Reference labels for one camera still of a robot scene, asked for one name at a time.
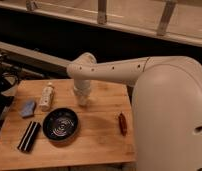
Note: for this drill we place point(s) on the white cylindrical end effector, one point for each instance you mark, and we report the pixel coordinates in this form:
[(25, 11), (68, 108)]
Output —
[(82, 89)]

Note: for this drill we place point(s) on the black ceramic bowl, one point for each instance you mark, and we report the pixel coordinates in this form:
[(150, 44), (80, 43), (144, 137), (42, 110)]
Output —
[(60, 124)]

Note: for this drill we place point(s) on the black white striped box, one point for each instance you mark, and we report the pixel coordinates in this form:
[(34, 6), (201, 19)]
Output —
[(29, 137)]

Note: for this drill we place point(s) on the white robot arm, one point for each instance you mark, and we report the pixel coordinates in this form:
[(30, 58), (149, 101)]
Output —
[(166, 104)]

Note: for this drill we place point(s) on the white plastic bottle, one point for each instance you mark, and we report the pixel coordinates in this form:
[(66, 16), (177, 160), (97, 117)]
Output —
[(46, 97)]

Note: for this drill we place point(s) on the blue sponge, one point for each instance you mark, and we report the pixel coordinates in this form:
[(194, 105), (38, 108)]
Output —
[(28, 108)]

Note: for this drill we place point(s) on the black equipment at left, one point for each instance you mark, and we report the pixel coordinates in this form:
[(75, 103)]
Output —
[(8, 80)]

